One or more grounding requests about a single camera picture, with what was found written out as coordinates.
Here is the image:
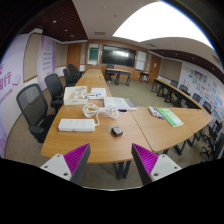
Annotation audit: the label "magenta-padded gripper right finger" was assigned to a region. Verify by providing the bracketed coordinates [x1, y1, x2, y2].
[131, 142, 183, 186]

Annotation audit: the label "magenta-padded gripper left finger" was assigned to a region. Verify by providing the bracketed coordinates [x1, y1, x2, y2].
[39, 142, 92, 186]

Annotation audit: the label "black charger block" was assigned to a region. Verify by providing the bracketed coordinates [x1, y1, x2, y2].
[110, 125, 124, 138]

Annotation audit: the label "white power strip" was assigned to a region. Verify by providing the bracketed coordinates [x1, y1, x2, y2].
[57, 118, 97, 133]

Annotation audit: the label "green booklet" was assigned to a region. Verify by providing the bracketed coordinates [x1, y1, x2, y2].
[156, 107, 185, 128]

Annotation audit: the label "white marker pen pack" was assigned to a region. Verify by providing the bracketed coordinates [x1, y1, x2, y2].
[147, 105, 165, 120]

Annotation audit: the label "white open cardboard box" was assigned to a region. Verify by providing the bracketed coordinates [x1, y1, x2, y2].
[63, 85, 89, 106]

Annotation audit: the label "row of black chairs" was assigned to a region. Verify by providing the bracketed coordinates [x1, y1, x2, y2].
[151, 79, 224, 163]

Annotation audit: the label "white flat product box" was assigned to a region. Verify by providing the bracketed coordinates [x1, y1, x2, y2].
[103, 96, 138, 112]

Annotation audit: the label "large black mesh office chair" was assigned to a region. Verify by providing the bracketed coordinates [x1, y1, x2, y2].
[15, 83, 57, 144]

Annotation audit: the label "long curved wooden table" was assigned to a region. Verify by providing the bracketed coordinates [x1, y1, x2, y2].
[150, 78, 204, 111]

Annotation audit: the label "white and blue paper packet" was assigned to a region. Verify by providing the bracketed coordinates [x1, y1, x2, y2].
[85, 87, 108, 100]

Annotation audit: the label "group of black office chairs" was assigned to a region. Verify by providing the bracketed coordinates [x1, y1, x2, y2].
[62, 63, 86, 87]

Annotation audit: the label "small dark side table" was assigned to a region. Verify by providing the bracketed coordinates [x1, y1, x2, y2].
[138, 71, 151, 84]

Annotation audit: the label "dark-legged wooden desk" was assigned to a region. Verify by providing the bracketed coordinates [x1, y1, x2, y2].
[104, 67, 133, 87]

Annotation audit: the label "bright ceiling light panel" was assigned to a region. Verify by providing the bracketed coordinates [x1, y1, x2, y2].
[112, 1, 214, 51]

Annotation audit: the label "white coiled power cable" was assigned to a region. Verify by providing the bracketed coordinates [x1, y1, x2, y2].
[82, 102, 120, 128]

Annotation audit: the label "colourful wall posters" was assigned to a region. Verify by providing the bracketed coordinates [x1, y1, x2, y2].
[179, 63, 224, 123]

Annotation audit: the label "purple lettered wall banner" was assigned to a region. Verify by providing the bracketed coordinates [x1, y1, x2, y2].
[0, 33, 30, 158]

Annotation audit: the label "white wall whiteboard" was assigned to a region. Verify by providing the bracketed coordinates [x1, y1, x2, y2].
[135, 49, 148, 72]

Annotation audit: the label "large black wall screen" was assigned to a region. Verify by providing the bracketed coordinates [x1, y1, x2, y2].
[101, 44, 137, 68]

